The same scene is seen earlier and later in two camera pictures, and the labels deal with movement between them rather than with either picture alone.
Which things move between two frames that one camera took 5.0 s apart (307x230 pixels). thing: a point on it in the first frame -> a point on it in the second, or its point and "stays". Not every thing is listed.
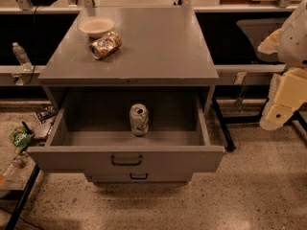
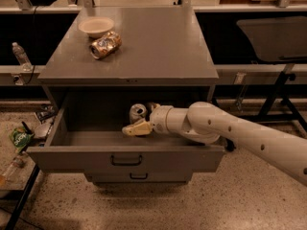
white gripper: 295,38 -> 158,119
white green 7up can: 139,120 stays
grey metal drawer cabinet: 130,90 stays
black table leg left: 13,220 stays
